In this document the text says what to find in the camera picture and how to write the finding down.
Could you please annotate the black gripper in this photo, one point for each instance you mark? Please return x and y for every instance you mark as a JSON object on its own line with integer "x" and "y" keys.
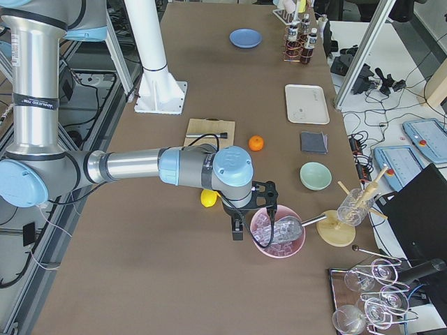
{"x": 232, "y": 211}

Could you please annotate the orange mandarin fruit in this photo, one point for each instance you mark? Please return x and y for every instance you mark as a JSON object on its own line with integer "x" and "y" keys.
{"x": 256, "y": 143}

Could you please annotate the blue round plate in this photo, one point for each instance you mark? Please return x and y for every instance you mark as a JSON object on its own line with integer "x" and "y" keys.
{"x": 245, "y": 38}

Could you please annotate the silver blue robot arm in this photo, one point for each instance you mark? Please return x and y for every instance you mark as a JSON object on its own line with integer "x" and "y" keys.
{"x": 36, "y": 169}

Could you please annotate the yellow lemon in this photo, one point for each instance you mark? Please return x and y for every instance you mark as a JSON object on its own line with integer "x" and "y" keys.
{"x": 208, "y": 198}

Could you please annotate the steel ice scoop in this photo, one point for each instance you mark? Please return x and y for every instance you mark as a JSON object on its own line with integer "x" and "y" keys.
{"x": 290, "y": 228}

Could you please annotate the steel muddler black tip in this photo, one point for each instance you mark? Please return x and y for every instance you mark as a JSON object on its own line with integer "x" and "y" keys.
{"x": 223, "y": 135}

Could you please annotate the mint green bowl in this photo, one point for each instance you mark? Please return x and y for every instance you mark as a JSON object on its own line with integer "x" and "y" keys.
{"x": 315, "y": 176}

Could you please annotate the wooden cup tree stand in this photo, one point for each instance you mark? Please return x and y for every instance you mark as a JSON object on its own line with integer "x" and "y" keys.
{"x": 338, "y": 234}

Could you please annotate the bamboo cutting board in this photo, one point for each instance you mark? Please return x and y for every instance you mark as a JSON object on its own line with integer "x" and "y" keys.
{"x": 202, "y": 126}

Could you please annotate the grey folded cloth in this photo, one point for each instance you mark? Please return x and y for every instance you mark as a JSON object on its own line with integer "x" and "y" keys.
{"x": 316, "y": 143}

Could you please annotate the clear glass tumbler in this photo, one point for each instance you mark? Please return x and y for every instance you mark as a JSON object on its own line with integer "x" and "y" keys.
{"x": 351, "y": 211}

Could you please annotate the cream rabbit tray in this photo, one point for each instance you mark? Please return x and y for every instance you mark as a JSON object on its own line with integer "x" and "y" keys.
{"x": 305, "y": 104}

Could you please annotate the blue teach pendant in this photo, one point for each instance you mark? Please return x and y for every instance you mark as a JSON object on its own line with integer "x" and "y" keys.
{"x": 403, "y": 164}
{"x": 429, "y": 137}

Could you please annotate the dark bottle white cap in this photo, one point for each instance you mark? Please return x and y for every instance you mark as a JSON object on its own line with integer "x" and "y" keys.
{"x": 308, "y": 47}
{"x": 292, "y": 39}
{"x": 305, "y": 23}

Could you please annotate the wire wine glass rack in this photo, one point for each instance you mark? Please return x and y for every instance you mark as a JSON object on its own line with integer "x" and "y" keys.
{"x": 369, "y": 298}

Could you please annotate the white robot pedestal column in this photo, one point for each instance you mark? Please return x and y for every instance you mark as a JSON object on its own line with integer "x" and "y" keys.
{"x": 159, "y": 92}

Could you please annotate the copper wire bottle rack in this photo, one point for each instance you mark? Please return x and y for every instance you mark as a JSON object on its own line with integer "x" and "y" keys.
{"x": 301, "y": 41}

